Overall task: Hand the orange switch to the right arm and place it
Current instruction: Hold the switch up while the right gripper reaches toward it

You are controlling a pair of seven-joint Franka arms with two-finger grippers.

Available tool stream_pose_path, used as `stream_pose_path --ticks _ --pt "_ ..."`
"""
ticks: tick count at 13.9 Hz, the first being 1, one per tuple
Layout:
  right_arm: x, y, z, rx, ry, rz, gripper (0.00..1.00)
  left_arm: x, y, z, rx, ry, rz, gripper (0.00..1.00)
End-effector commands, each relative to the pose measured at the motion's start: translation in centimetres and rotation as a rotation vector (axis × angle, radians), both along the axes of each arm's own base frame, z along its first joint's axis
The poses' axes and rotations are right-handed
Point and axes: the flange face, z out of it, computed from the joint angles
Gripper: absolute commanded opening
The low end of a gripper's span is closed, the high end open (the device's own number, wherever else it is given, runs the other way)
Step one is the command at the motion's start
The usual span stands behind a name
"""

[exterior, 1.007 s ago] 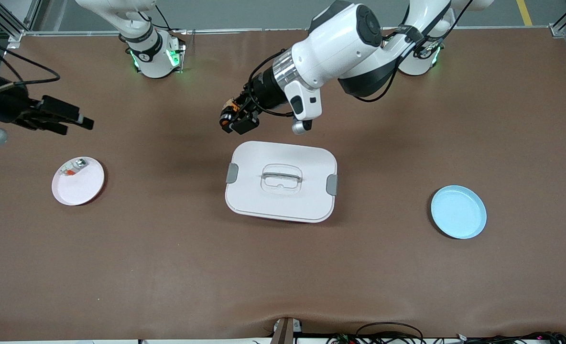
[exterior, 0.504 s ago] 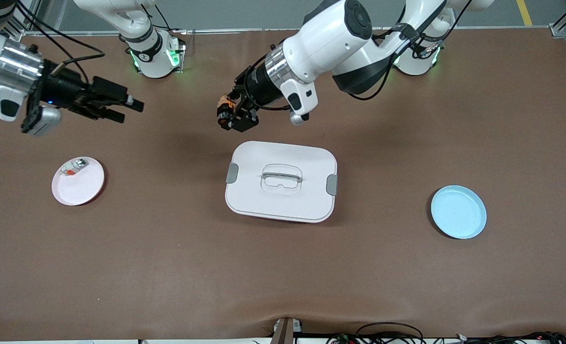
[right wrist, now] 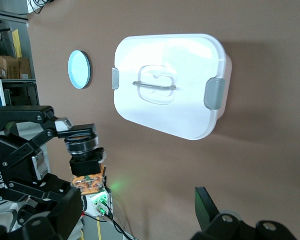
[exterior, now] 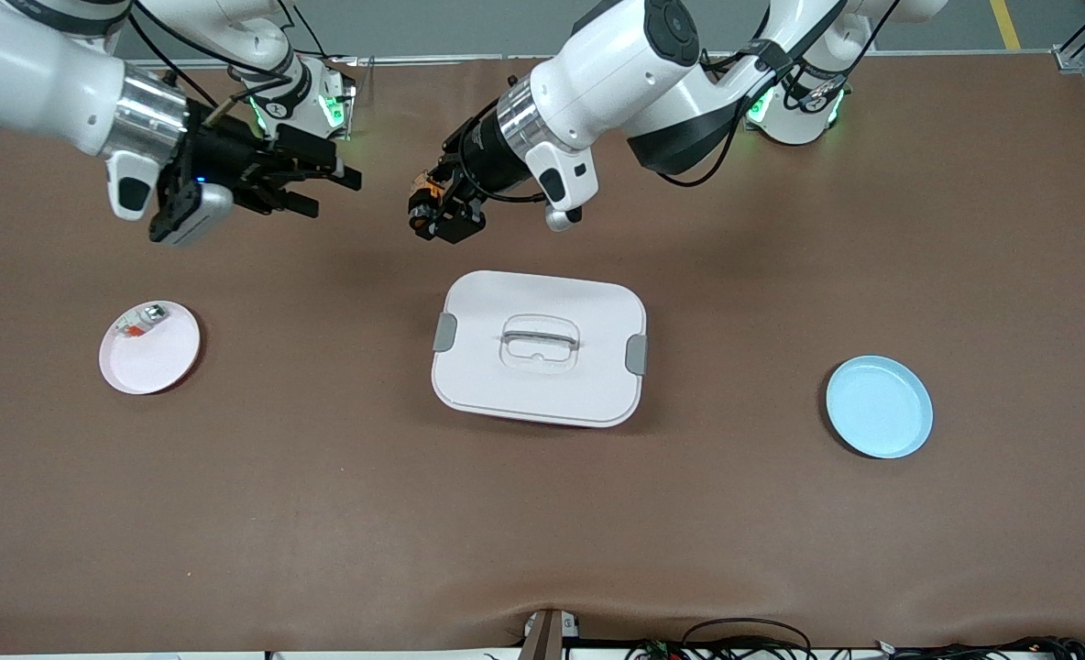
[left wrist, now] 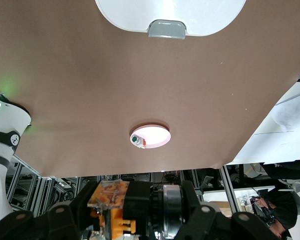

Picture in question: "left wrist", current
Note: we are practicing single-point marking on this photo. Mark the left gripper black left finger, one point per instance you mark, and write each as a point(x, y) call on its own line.
point(60, 220)

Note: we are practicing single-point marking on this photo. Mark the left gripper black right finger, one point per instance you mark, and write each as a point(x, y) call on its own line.
point(207, 222)

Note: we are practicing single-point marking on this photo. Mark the orange push-button switch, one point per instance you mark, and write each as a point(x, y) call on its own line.
point(137, 200)

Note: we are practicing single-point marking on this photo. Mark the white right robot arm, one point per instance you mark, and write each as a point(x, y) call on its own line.
point(5, 120)

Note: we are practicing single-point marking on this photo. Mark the person in dark clothing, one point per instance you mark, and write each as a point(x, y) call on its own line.
point(282, 215)

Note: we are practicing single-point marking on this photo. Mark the pink round plate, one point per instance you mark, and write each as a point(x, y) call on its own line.
point(157, 136)

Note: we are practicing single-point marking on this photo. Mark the white sheet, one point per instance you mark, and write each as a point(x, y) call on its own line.
point(277, 140)

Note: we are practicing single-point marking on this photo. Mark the brown table cover mat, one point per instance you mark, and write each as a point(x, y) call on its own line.
point(90, 75)

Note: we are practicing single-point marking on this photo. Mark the grey box latch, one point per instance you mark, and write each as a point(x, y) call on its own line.
point(167, 30)

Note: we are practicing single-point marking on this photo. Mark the white lidded storage box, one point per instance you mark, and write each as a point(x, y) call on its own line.
point(169, 10)

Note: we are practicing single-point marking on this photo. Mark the aluminium frame profile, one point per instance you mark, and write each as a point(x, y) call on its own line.
point(40, 190)

